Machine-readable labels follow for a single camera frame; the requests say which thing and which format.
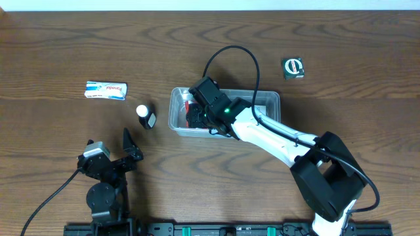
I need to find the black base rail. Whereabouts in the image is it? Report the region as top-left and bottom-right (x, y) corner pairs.
(64, 222), (394, 236)

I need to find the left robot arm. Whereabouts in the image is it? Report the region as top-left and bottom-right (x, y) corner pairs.
(77, 128), (144, 235)

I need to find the red Panadol box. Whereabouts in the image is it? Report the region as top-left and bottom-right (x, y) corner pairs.
(184, 100), (190, 128)

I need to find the clear plastic container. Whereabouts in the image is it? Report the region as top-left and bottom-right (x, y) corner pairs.
(168, 87), (281, 138)

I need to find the dark bottle white cap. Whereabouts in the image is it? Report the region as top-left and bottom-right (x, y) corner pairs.
(136, 105), (156, 129)

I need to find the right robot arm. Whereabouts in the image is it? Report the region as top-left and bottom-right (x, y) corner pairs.
(188, 77), (368, 235)

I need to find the green square box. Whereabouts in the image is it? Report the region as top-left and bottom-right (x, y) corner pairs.
(281, 57), (305, 80)

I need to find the white Panadol box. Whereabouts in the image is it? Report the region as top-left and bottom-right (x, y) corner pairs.
(85, 81), (127, 100)

